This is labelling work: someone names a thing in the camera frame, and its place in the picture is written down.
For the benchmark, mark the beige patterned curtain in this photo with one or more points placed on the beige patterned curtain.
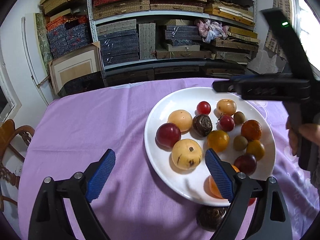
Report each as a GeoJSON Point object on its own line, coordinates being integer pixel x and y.
{"type": "Point", "coordinates": [281, 36]}

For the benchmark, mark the yellow-orange citrus fruit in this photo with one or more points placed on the yellow-orange citrus fruit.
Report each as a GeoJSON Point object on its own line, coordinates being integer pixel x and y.
{"type": "Point", "coordinates": [256, 148]}

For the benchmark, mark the framed picture in carton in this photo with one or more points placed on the framed picture in carton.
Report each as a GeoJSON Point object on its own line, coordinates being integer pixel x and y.
{"type": "Point", "coordinates": [77, 63]}

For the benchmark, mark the metal storage shelf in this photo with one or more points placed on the metal storage shelf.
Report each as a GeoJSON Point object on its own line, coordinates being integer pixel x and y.
{"type": "Point", "coordinates": [145, 40]}

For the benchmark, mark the wooden chair left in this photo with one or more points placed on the wooden chair left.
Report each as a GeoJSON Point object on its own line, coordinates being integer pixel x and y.
{"type": "Point", "coordinates": [8, 133]}

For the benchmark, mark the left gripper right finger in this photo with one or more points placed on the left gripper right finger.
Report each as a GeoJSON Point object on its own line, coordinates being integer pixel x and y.
{"type": "Point", "coordinates": [270, 218]}

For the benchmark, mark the orange-yellow persimmon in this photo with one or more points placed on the orange-yellow persimmon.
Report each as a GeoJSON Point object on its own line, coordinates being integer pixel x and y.
{"type": "Point", "coordinates": [226, 106]}

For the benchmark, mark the pale yellow round fruit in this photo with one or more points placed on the pale yellow round fruit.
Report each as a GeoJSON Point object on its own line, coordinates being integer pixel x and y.
{"type": "Point", "coordinates": [182, 119]}

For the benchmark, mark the large dark water chestnut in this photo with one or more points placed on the large dark water chestnut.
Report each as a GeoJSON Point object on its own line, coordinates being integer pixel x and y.
{"type": "Point", "coordinates": [202, 125]}

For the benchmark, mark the white oval plate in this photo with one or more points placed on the white oval plate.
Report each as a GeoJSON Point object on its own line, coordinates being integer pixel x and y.
{"type": "Point", "coordinates": [193, 185]}

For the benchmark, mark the large orange mandarin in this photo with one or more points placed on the large orange mandarin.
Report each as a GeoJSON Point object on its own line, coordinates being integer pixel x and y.
{"type": "Point", "coordinates": [251, 130]}
{"type": "Point", "coordinates": [213, 188]}

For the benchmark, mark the bright window right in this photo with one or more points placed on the bright window right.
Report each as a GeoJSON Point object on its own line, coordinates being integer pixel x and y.
{"type": "Point", "coordinates": [306, 26]}

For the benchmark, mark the small red tomato back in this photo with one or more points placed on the small red tomato back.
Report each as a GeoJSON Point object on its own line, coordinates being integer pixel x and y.
{"type": "Point", "coordinates": [203, 108]}

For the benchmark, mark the small orange kumquat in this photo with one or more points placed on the small orange kumquat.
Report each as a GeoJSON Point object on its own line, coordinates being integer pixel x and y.
{"type": "Point", "coordinates": [218, 140]}

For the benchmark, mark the pink cloth bundle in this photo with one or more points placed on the pink cloth bundle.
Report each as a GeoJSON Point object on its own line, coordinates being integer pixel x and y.
{"type": "Point", "coordinates": [210, 31]}

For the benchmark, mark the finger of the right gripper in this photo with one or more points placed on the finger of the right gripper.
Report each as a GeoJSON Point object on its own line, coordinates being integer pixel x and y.
{"type": "Point", "coordinates": [224, 86]}
{"type": "Point", "coordinates": [242, 77]}

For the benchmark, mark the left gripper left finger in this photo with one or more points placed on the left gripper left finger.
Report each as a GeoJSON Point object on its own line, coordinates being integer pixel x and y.
{"type": "Point", "coordinates": [49, 218]}

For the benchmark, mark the person's right hand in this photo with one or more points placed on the person's right hand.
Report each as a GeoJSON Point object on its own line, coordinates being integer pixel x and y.
{"type": "Point", "coordinates": [310, 132]}

